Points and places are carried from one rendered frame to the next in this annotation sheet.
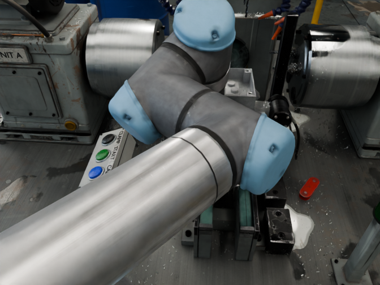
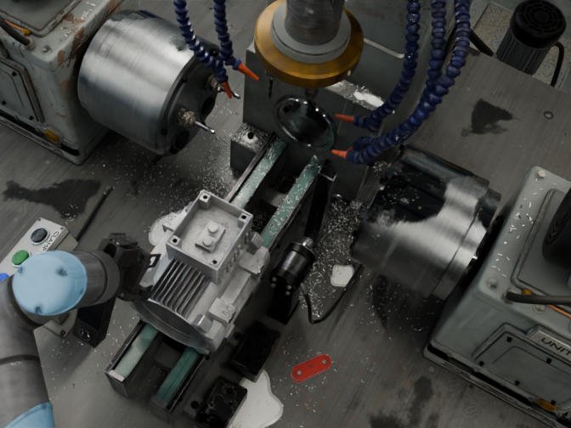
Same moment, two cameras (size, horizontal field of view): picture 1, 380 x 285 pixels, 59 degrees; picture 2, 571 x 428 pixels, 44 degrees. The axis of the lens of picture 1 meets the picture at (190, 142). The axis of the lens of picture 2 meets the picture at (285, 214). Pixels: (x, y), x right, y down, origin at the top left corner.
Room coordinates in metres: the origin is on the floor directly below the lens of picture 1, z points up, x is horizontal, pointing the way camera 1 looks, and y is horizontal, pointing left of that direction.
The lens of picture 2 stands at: (0.20, -0.36, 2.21)
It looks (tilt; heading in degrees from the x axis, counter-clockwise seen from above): 62 degrees down; 16
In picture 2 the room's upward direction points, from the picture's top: 10 degrees clockwise
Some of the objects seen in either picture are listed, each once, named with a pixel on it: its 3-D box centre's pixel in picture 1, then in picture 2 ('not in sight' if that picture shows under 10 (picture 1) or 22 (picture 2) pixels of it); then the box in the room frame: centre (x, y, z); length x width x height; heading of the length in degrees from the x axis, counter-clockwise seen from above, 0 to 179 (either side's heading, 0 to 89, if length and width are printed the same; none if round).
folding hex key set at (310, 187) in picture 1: (309, 188); (311, 368); (0.63, -0.34, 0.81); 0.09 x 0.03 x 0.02; 140
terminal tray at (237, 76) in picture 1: (230, 94); (210, 238); (0.67, -0.10, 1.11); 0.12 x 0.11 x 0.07; 177
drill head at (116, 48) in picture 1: (115, 60); (133, 72); (0.96, 0.24, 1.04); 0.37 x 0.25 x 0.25; 86
